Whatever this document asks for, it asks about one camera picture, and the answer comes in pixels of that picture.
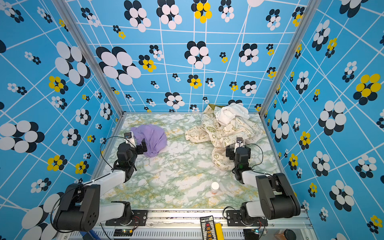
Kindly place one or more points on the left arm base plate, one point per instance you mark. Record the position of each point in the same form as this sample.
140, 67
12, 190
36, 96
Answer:
134, 219

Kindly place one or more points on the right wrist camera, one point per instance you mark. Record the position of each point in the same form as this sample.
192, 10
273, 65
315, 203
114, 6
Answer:
239, 142

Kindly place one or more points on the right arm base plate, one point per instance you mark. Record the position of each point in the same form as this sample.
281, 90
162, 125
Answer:
235, 218

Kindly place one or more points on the cream green printed cloth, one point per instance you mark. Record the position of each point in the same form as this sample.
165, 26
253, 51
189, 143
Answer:
220, 136

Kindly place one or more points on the purple cloth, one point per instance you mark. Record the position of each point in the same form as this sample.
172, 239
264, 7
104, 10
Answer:
154, 136

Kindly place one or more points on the brown jar black lid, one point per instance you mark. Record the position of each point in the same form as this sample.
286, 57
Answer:
285, 234

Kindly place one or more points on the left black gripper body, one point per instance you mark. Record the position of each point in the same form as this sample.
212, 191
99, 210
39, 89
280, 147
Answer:
139, 151

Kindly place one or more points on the aluminium corner post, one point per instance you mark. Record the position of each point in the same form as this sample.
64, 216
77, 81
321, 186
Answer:
310, 11
81, 42

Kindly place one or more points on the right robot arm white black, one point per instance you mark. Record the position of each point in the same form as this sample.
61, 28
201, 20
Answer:
276, 196

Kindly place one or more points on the aluminium front rail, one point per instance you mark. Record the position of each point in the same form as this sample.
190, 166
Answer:
184, 224

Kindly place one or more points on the right circuit board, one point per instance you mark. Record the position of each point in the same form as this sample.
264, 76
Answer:
251, 235

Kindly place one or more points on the right aluminium corner post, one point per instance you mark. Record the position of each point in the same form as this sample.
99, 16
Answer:
310, 11

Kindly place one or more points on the small white pill bottle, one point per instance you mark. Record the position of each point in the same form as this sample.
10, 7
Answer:
215, 188

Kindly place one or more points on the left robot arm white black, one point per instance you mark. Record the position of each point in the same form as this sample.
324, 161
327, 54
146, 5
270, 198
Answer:
79, 209

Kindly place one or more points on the olive green cloth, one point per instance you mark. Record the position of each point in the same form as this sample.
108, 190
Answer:
215, 106

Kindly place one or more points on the white cloth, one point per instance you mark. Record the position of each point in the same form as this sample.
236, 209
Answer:
226, 114

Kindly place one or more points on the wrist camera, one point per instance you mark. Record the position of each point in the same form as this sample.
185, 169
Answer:
129, 137
239, 142

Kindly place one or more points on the left circuit board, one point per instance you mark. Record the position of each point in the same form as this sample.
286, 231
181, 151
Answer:
123, 233

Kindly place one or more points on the left aluminium corner post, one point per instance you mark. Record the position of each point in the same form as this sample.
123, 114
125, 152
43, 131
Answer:
81, 42

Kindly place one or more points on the circuit board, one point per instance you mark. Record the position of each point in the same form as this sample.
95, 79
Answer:
123, 233
251, 235

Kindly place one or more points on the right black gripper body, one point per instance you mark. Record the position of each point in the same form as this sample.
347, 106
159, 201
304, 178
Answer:
230, 151

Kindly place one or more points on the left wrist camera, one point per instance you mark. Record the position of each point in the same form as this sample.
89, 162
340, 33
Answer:
129, 137

